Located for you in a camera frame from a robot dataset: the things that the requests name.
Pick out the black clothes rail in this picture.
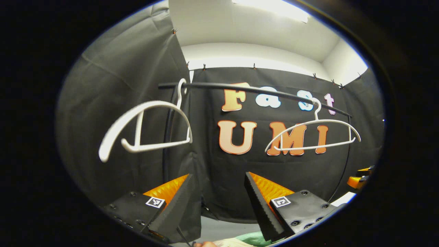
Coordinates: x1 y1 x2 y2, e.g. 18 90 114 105
158 82 354 203

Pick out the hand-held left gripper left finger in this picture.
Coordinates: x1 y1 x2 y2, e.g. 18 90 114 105
101 173 195 243

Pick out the ceiling light panel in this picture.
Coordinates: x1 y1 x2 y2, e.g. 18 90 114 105
232 0 311 23

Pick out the white ribbed panel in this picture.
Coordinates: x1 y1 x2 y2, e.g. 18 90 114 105
331 191 357 207

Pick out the black backdrop cloth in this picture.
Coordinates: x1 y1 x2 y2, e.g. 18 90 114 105
57 2 384 223

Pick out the white plastic hanger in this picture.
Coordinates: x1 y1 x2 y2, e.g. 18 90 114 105
98 78 193 163
264 97 361 155

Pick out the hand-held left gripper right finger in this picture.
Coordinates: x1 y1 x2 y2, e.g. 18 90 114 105
244 172 338 242

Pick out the row of black clips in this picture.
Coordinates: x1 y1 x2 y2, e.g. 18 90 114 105
173 29 362 90

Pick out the green laundry hamper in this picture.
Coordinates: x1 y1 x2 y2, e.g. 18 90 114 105
235 232 275 247

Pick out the cream shirt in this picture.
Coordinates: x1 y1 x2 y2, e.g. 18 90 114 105
213 238 255 247

